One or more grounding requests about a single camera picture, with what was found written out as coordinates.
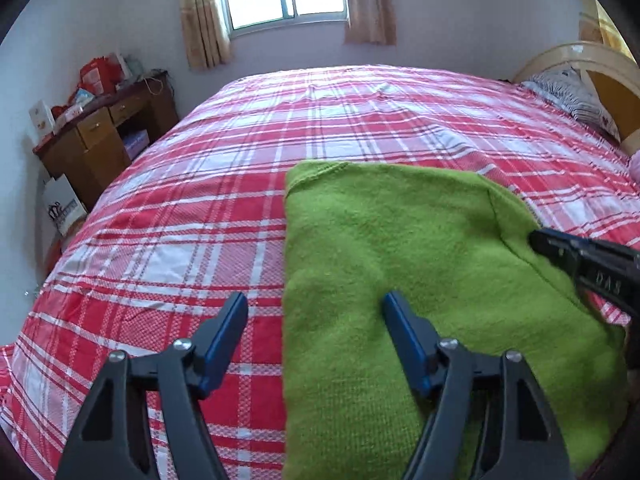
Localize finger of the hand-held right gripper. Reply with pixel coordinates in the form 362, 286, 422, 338
544, 227, 640, 269
529, 232, 640, 321

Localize brown wooden desk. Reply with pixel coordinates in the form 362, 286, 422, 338
32, 71, 180, 211

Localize cream wooden headboard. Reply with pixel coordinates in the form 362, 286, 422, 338
512, 42, 640, 153

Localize red white plaid bed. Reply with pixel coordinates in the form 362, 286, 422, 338
0, 64, 640, 480

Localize white box on desk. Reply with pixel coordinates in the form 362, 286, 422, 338
29, 100, 56, 136

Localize green striped knit sweater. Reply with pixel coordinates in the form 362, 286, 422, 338
281, 160, 628, 480

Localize purple box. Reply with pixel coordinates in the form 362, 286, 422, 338
122, 130, 151, 157

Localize beige patterned curtain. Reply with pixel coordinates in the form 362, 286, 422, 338
341, 0, 398, 46
180, 0, 232, 71

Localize striped patterned pillow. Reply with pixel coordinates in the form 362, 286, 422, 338
522, 67, 621, 141

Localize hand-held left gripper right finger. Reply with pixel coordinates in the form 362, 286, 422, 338
382, 290, 576, 480

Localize white paper bag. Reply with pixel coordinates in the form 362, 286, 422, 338
41, 174, 88, 236

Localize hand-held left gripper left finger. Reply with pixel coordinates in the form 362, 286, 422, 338
55, 291, 249, 480

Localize red gift bag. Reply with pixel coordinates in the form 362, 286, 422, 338
77, 56, 121, 96

